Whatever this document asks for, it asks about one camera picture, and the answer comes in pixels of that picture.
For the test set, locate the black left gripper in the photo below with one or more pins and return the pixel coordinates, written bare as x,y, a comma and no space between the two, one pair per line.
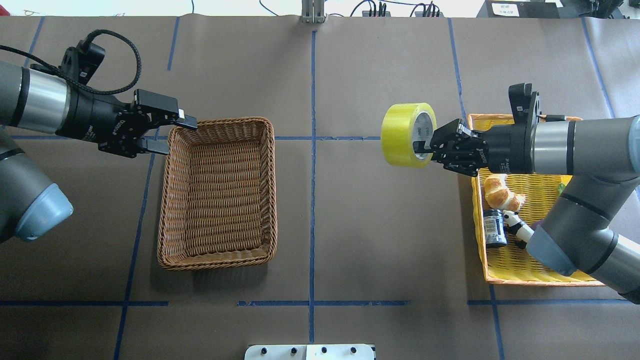
91,118

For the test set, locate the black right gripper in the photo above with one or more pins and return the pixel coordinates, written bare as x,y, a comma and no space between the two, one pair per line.
506,148

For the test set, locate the yellow tape roll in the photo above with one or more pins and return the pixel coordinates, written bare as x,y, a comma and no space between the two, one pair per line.
401,126

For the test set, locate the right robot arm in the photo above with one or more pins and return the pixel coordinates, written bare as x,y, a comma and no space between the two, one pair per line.
602,158

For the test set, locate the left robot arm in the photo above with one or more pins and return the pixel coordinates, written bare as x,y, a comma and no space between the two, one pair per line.
31,202

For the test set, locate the brown wicker basket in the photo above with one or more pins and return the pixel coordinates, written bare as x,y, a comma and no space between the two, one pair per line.
219,200

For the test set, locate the yellow plastic woven basket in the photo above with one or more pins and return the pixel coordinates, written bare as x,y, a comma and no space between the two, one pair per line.
510,265

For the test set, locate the toy croissant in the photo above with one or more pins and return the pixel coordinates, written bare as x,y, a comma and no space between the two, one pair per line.
499,196

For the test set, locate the small dark jar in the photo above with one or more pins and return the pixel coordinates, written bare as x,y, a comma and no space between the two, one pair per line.
494,227

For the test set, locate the panda figurine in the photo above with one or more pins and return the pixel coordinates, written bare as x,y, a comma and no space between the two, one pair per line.
518,228

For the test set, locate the purple foam cube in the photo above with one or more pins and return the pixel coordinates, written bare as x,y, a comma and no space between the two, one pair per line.
536,224

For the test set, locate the toy carrot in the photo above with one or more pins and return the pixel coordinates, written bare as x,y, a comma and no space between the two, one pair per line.
563,183

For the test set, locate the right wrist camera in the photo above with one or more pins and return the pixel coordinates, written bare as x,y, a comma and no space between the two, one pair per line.
524,104

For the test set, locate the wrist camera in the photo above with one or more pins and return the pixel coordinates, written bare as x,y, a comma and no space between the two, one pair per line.
524,104
79,63

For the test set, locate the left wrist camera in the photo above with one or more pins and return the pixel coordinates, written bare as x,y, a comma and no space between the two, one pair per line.
79,63

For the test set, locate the aluminium camera post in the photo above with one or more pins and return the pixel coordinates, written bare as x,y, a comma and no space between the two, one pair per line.
313,12

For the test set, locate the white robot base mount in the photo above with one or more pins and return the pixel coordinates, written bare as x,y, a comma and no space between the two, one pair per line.
348,351

